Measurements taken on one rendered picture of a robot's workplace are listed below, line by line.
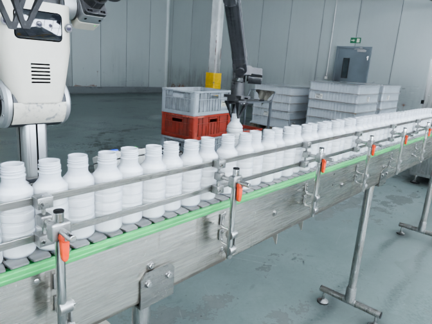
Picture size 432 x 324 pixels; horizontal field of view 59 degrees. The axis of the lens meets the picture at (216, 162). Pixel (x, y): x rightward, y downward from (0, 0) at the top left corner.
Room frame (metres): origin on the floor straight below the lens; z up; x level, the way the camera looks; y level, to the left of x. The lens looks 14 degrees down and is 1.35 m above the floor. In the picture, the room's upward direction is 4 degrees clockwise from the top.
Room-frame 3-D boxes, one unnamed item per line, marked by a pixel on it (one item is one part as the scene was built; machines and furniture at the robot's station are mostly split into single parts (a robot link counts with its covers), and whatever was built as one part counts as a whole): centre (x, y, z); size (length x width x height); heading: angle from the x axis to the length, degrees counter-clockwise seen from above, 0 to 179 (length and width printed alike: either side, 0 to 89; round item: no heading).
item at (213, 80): (11.38, 0.25, 0.55); 0.40 x 0.40 x 1.10; 49
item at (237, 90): (1.68, -0.07, 1.25); 0.10 x 0.07 x 0.07; 49
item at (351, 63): (11.26, -3.62, 1.05); 1.00 x 0.10 x 2.10; 49
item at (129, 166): (0.80, 0.19, 1.08); 0.06 x 0.06 x 0.17
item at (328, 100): (7.81, -2.48, 0.59); 1.24 x 1.03 x 1.17; 141
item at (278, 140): (1.23, -0.19, 1.08); 0.06 x 0.06 x 0.17
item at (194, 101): (3.72, 0.22, 1.00); 0.61 x 0.41 x 0.22; 146
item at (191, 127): (3.73, 0.22, 0.78); 0.61 x 0.41 x 0.22; 146
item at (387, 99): (9.08, -3.45, 0.59); 1.25 x 1.03 x 1.17; 140
